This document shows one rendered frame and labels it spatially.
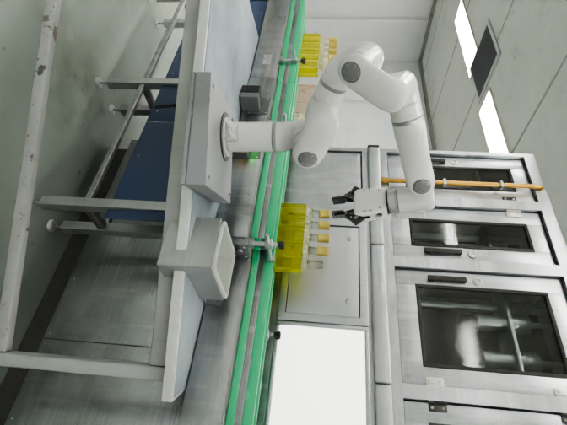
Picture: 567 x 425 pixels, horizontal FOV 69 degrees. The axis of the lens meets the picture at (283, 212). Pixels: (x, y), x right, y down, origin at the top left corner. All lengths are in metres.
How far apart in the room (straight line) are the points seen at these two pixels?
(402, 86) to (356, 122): 5.67
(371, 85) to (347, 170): 0.99
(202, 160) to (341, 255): 0.80
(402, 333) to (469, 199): 0.72
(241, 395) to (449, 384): 0.72
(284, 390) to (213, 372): 0.28
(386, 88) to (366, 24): 6.65
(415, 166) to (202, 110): 0.60
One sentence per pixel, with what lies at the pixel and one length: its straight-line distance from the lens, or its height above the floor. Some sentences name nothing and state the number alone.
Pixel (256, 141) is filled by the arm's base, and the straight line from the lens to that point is 1.30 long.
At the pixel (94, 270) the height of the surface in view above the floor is 0.19.
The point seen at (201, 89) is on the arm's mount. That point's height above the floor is 0.78.
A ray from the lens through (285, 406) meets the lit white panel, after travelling 1.49.
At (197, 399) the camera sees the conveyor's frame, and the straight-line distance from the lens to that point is 1.35.
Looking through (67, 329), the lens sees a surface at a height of 0.18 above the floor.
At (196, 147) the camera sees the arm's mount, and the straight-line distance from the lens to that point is 1.15.
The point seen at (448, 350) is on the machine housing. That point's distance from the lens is 1.67.
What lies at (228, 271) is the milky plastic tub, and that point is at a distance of 1.40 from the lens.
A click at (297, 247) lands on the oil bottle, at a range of 1.54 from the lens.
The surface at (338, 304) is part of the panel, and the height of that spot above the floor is 1.21.
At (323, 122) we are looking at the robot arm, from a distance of 1.17.
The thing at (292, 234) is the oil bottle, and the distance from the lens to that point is 1.57.
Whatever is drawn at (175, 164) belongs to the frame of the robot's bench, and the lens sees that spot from 1.32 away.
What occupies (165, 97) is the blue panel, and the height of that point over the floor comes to 0.37.
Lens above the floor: 1.14
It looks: 6 degrees down
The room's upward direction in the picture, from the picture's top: 93 degrees clockwise
